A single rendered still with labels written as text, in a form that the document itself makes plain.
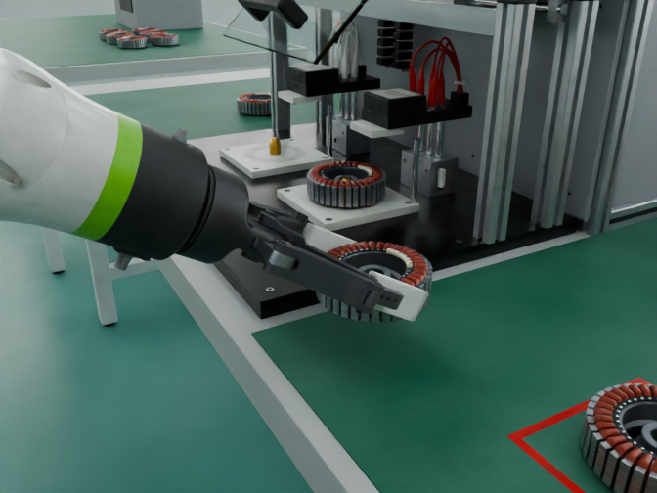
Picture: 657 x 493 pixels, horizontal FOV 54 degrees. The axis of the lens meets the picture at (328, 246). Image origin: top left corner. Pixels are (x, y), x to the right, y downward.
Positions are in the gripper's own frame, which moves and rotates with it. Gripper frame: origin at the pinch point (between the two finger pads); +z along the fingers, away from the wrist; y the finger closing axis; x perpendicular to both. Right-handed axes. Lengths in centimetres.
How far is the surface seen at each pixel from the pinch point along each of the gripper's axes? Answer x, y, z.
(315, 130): 10, -66, 27
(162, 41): 15, -217, 37
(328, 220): 0.3, -21.3, 8.0
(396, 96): 19.0, -26.2, 12.3
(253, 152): 2, -55, 11
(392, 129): 14.8, -25.1, 13.4
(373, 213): 3.7, -20.5, 13.6
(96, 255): -53, -141, 23
